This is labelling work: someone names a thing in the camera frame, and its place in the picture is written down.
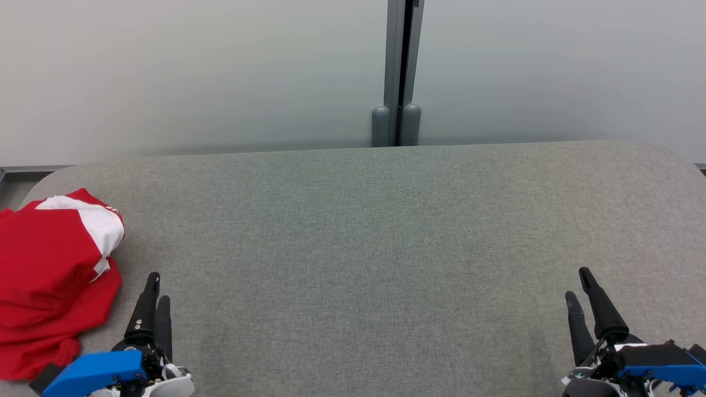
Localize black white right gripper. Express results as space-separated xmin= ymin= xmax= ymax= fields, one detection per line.
xmin=561 ymin=267 xmax=652 ymax=397

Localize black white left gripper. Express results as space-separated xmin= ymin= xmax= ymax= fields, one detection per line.
xmin=91 ymin=272 xmax=195 ymax=397

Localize red basketball jersey number 23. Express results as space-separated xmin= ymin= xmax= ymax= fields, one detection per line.
xmin=0 ymin=258 xmax=123 ymax=382

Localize red shorts with white band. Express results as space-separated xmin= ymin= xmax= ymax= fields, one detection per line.
xmin=0 ymin=188 xmax=126 ymax=329

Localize grey metal partition post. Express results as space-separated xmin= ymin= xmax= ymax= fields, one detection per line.
xmin=371 ymin=0 xmax=425 ymax=148

